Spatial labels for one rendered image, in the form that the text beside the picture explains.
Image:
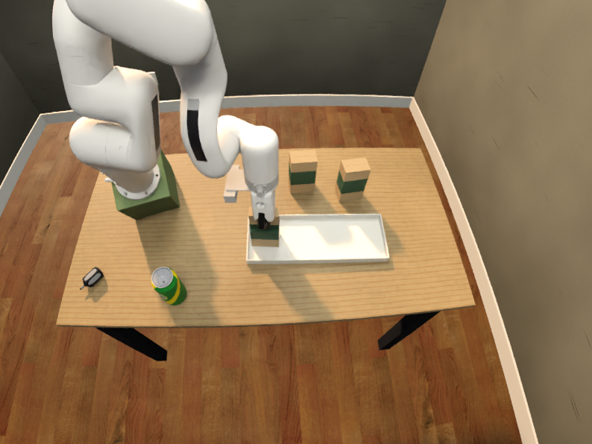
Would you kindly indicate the green drink can with yellow stripe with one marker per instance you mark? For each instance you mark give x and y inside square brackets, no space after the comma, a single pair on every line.
[168,285]

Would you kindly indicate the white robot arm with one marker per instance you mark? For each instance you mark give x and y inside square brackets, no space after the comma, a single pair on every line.
[180,33]

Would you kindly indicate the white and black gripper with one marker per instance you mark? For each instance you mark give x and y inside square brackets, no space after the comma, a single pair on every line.
[263,208]

